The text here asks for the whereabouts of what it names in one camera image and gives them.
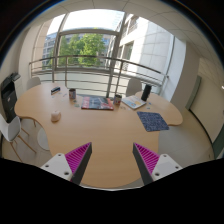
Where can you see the dark patterned mug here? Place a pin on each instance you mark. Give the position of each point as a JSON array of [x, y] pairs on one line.
[[72, 93]]

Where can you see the white chair with wooden legs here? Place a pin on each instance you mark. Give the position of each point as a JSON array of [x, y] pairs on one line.
[[11, 131]]

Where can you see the metal balcony railing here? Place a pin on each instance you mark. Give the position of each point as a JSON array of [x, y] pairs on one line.
[[95, 75]]

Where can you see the red and blue magazine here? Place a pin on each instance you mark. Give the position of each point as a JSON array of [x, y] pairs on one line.
[[97, 103]]

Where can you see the white chair back left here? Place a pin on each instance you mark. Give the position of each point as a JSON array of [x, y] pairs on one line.
[[33, 82]]

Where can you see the black printer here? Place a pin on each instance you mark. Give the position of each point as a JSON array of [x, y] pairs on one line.
[[10, 88]]

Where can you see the wooden table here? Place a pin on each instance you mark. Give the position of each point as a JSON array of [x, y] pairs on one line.
[[112, 134]]

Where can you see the red and white cup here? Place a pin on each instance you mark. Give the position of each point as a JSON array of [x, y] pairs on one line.
[[117, 99]]

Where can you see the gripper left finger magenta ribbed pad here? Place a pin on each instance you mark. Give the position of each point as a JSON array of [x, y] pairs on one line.
[[72, 165]]

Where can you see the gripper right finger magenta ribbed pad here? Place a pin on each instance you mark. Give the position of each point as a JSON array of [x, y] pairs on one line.
[[153, 166]]

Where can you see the tall black cylinder speaker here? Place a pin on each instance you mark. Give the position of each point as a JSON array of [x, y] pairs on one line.
[[146, 92]]

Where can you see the small dark blue box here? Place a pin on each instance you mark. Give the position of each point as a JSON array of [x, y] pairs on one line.
[[55, 90]]

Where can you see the white chair back right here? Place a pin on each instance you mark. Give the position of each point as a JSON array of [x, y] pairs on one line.
[[134, 86]]

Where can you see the dark blue speckled mouse pad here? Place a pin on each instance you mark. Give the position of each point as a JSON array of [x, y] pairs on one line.
[[152, 121]]

